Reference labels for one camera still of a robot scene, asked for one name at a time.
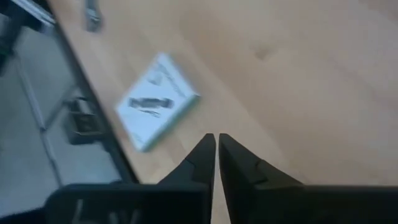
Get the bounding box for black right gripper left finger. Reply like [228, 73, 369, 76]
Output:
[46, 133, 218, 224]

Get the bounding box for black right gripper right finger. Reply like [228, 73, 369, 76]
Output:
[219, 133, 398, 224]

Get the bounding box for white printed product box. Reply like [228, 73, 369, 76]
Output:
[114, 51, 202, 154]

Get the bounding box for black cable grey plugs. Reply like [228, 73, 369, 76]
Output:
[82, 0, 104, 34]

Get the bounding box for black aluminium frame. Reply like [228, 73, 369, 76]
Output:
[43, 0, 140, 185]

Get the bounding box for black mounting bracket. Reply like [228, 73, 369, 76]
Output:
[63, 95, 105, 146]

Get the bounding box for silver aluminium rail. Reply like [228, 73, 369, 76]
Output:
[9, 0, 57, 27]

